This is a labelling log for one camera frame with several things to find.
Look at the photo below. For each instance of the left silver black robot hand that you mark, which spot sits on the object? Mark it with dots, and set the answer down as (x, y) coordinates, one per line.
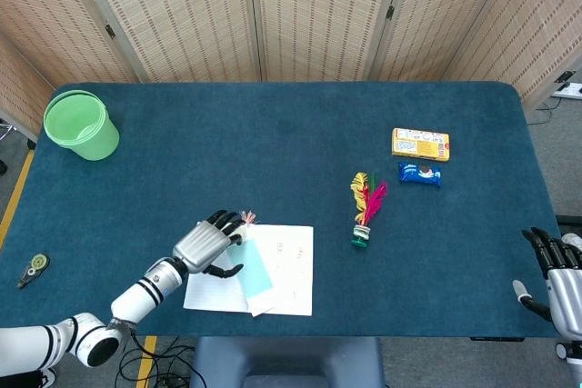
(200, 249)

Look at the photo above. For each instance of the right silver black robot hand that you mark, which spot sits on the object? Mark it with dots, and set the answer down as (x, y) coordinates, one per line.
(566, 297)

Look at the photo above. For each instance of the teal white tasselled bookmark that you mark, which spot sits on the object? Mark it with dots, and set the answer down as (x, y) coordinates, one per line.
(254, 270)

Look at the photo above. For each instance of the white lined paper notebook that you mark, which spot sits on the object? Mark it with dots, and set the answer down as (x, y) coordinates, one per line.
(295, 279)

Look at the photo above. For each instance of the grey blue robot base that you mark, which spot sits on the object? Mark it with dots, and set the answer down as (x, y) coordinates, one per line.
(291, 361)

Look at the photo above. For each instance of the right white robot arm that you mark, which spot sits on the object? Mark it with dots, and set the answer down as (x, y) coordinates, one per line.
(573, 361)

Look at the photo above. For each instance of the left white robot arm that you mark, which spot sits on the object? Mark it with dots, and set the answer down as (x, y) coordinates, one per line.
(136, 297)

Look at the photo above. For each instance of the black desk control panel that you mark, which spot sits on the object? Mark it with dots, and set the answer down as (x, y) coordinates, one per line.
(495, 339)

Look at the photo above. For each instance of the yellow floor tape strip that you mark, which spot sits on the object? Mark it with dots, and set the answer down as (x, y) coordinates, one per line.
(16, 192)
(146, 361)

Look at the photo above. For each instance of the blue felt table cover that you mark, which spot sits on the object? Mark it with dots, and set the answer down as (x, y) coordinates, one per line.
(273, 124)

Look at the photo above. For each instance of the green plastic bucket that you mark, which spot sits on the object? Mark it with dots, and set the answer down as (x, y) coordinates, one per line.
(91, 142)

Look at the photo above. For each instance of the colourful feather shuttlecock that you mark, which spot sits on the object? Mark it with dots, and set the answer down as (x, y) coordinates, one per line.
(361, 235)

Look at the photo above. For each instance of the correction tape dispenser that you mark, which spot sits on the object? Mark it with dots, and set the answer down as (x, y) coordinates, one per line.
(38, 263)

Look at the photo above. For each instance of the blue cookie packet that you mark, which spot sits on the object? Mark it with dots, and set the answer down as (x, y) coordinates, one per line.
(418, 174)

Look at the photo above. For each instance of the white power strip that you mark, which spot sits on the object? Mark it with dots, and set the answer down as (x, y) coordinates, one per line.
(570, 90)

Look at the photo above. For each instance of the yellow cardboard box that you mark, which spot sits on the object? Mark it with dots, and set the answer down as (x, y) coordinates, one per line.
(420, 145)

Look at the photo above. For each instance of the dark metal screen hinge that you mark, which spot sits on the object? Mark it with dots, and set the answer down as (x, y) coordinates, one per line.
(110, 31)
(565, 76)
(390, 12)

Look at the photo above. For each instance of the woven folding screen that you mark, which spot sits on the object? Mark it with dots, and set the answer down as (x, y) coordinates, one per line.
(182, 20)

